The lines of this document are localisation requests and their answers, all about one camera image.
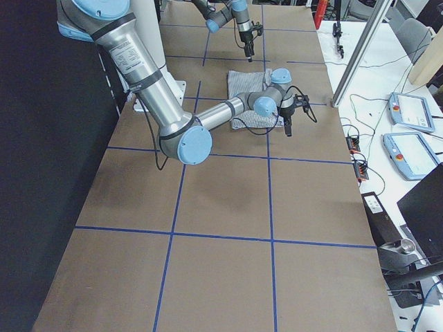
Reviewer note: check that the orange black connector board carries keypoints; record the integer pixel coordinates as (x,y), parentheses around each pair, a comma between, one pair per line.
(360,166)

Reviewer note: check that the black monitor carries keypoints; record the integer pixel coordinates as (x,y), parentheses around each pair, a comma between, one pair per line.
(421,209)

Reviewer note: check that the grey office chair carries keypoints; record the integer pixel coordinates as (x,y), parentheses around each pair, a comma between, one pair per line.
(414,37)

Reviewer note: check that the brown table cover mat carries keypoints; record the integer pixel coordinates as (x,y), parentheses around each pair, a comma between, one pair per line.
(268,234)

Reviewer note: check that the aluminium frame post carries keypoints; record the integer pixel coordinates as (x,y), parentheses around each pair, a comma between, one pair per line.
(371,27)

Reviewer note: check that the black box with label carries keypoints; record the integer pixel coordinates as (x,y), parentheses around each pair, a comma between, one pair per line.
(382,228)

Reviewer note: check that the silver metal cylinder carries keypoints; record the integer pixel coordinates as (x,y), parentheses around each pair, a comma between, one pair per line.
(406,246)

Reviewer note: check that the lower teach pendant tablet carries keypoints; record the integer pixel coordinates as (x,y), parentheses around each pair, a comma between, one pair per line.
(411,154)

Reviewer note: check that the teach pendant tablet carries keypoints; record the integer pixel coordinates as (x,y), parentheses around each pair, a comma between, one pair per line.
(411,154)
(411,111)

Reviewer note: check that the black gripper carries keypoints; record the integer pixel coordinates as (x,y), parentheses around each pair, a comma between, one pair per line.
(246,39)
(286,113)

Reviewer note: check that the upper teach pendant tablet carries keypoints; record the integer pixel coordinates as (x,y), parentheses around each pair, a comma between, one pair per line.
(411,111)

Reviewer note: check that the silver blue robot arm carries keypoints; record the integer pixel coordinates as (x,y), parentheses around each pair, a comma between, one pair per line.
(236,11)
(129,32)

